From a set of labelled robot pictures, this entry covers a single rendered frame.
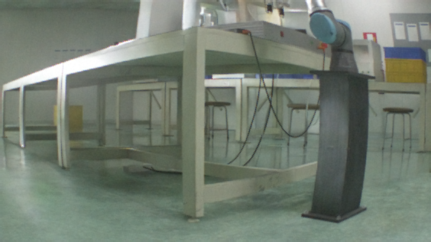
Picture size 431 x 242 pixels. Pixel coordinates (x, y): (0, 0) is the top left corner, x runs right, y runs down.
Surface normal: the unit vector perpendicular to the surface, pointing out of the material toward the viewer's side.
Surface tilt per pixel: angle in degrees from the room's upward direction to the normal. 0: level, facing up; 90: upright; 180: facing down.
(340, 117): 90
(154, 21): 90
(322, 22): 97
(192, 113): 90
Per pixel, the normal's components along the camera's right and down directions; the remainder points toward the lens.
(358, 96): 0.55, 0.04
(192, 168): -0.73, 0.01
